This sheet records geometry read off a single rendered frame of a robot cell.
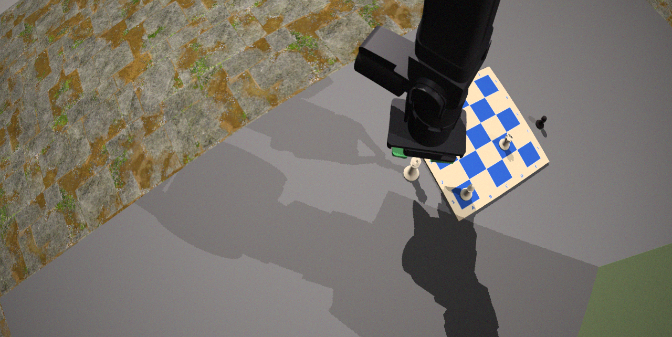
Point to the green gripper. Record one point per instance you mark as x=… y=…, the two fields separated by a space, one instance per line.
x=415 y=138

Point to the blue and cream chessboard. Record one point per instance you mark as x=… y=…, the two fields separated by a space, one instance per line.
x=491 y=115

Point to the black pawn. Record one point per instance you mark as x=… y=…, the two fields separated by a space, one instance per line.
x=540 y=123

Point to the white chess rook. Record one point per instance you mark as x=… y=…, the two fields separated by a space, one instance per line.
x=504 y=143

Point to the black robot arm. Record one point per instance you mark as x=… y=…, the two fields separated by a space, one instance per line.
x=452 y=39

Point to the white bishop chess piece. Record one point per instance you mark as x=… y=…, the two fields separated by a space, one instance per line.
x=466 y=193

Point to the white chess king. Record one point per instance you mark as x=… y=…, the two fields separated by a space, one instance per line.
x=411 y=172

